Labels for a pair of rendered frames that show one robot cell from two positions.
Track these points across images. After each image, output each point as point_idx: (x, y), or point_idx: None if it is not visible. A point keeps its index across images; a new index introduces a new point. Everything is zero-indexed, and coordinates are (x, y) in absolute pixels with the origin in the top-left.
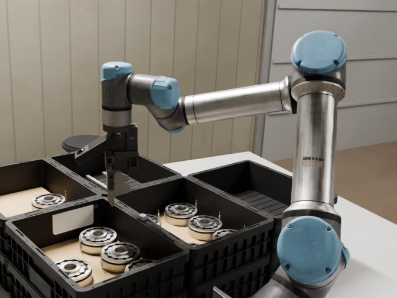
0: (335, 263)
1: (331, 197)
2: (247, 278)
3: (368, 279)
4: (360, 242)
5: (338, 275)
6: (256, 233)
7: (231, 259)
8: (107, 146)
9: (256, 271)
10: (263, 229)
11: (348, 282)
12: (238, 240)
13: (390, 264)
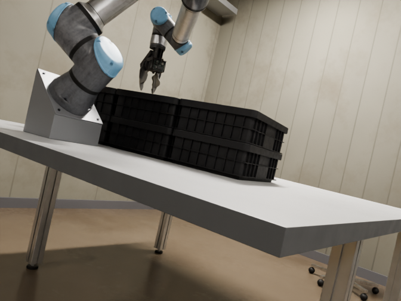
0: (49, 16)
1: (93, 1)
2: (151, 138)
3: (222, 179)
4: (301, 196)
5: (87, 58)
6: (159, 100)
7: (141, 113)
8: (147, 55)
9: (159, 137)
10: (164, 100)
11: (206, 174)
12: (144, 98)
13: (270, 192)
